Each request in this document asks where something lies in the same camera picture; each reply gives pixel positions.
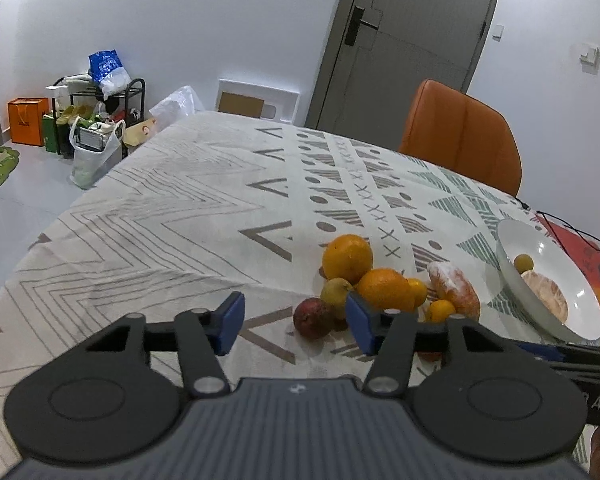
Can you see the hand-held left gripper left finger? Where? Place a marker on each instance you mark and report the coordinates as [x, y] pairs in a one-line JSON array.
[[230, 322]]

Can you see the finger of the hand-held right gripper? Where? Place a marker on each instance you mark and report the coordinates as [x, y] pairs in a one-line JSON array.
[[580, 355]]

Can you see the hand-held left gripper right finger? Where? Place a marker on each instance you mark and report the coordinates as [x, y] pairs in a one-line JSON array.
[[361, 325]]

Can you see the yellow-green round fruit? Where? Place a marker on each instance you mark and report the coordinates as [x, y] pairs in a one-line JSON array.
[[335, 297]]

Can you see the medium orange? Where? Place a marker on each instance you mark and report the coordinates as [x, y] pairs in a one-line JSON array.
[[385, 291]]

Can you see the dark red round fruit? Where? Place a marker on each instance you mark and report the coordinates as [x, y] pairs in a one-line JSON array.
[[312, 317]]

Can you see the small tangerine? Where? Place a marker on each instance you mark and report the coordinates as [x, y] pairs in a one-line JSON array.
[[418, 292], [440, 310]]

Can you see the large orange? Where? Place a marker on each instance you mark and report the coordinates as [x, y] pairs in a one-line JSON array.
[[347, 258]]

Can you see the white plate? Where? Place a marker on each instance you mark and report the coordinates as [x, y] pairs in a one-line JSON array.
[[555, 260]]

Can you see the peeled orange-red pomelo segment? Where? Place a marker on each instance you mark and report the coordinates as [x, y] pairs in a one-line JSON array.
[[452, 287]]

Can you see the pale peeled pomelo piece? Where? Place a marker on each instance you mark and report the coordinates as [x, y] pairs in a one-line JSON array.
[[547, 295]]

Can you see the small green round fruit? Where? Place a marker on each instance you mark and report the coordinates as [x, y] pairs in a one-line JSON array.
[[523, 263]]

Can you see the tan paper bag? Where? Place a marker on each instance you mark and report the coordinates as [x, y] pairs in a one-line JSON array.
[[139, 136]]

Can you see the orange chair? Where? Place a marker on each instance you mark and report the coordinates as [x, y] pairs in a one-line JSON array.
[[455, 130]]

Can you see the brown cardboard sheet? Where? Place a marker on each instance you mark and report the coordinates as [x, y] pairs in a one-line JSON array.
[[241, 104]]

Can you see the clear plastic bag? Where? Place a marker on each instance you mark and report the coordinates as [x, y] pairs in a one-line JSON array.
[[177, 105]]

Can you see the white foam packaging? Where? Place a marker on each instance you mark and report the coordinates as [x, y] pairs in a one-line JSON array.
[[280, 100]]

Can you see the black metal rack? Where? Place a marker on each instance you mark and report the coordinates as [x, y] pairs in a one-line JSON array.
[[139, 95]]

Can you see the green paper bag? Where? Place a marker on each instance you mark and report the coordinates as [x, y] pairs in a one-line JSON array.
[[51, 132]]

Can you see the blue white plastic bag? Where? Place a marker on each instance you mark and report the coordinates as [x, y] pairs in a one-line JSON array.
[[107, 72]]

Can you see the orange paper bag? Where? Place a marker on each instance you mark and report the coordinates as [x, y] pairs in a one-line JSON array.
[[27, 121]]

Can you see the grey door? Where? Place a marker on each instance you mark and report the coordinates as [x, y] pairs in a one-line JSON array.
[[405, 35]]

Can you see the small white wall switch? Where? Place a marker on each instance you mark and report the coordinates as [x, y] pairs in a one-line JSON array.
[[498, 30]]

